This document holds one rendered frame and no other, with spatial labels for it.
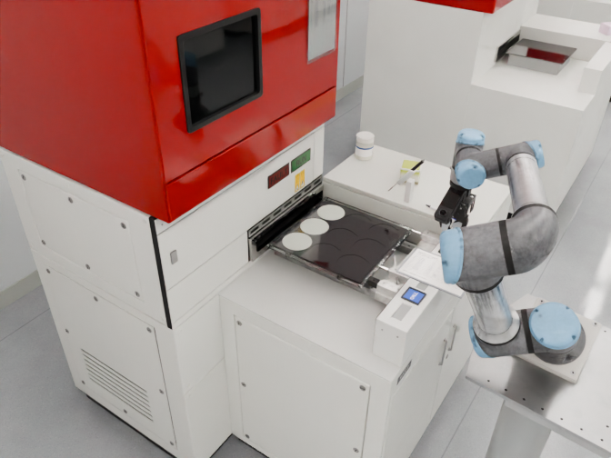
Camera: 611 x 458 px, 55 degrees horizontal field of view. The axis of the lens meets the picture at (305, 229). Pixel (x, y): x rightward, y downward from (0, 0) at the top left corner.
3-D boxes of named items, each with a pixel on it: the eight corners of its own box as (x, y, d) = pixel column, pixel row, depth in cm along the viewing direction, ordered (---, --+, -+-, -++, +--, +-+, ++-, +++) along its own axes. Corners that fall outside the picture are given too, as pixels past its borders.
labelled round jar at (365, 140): (351, 157, 233) (353, 135, 228) (360, 151, 238) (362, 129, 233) (366, 163, 230) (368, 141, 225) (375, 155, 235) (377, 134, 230)
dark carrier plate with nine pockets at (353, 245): (270, 244, 197) (270, 243, 197) (325, 200, 221) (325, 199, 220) (359, 283, 182) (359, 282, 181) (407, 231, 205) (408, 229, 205)
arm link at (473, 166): (496, 159, 146) (494, 139, 155) (452, 168, 150) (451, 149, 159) (502, 185, 150) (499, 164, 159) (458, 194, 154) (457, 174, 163)
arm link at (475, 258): (535, 361, 154) (511, 256, 113) (477, 366, 159) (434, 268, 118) (528, 319, 161) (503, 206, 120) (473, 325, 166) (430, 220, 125)
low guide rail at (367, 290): (274, 253, 205) (274, 247, 203) (277, 251, 207) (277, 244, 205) (402, 311, 183) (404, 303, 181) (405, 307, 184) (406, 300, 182)
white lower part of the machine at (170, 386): (77, 398, 254) (28, 249, 206) (205, 294, 309) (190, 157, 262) (198, 485, 222) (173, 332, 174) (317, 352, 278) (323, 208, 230)
